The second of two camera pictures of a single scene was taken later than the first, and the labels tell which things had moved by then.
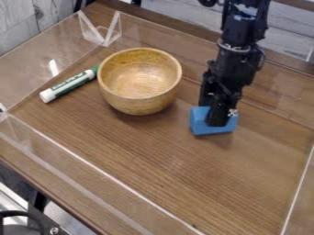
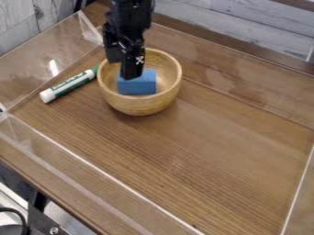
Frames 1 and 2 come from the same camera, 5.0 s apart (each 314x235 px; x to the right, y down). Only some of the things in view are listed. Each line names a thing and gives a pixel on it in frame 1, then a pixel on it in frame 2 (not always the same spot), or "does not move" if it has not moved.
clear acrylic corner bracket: x=97 y=34 does not move
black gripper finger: x=221 y=105 -> x=131 y=62
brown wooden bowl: x=139 y=79 does not move
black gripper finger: x=208 y=92 -> x=115 y=45
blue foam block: x=200 y=126 -> x=143 y=85
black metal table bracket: x=43 y=225 does not move
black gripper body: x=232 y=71 -> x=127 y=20
